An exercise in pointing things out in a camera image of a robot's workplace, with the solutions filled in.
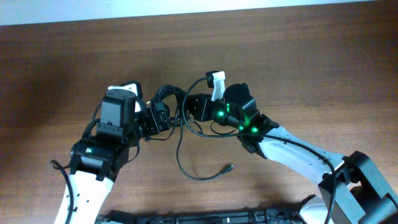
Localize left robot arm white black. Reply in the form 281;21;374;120
55;87;170;223

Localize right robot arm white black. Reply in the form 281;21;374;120
182;83;397;223

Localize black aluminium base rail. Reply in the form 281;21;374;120
96;209;305;224

